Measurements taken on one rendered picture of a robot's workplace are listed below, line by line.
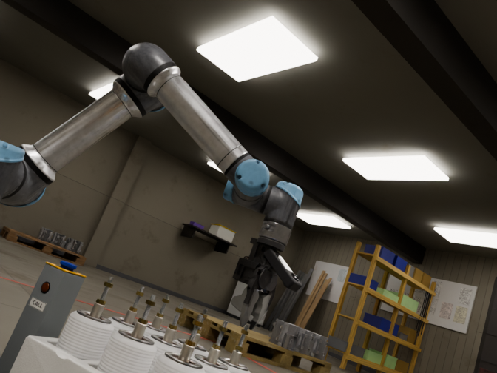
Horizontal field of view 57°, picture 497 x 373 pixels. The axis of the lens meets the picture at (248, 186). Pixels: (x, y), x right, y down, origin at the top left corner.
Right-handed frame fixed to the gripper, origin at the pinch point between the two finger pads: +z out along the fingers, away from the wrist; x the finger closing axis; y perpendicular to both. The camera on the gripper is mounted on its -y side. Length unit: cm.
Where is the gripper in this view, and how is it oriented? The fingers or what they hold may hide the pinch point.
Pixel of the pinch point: (250, 323)
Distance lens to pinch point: 111.8
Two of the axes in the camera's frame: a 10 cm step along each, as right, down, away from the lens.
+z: -3.5, 9.1, -2.3
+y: -7.6, -1.2, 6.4
